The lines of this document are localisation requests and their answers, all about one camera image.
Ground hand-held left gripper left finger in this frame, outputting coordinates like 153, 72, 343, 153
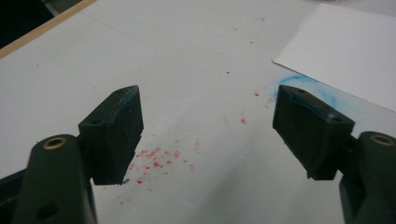
78, 85, 144, 186

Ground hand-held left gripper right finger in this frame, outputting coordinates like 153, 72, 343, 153
273, 84, 356, 181

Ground white paper sheet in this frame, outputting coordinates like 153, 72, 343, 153
273, 3, 396, 113

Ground large white board mat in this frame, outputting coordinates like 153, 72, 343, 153
0, 0, 396, 224

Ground wooden table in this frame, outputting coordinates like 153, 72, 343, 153
0, 0, 98, 60

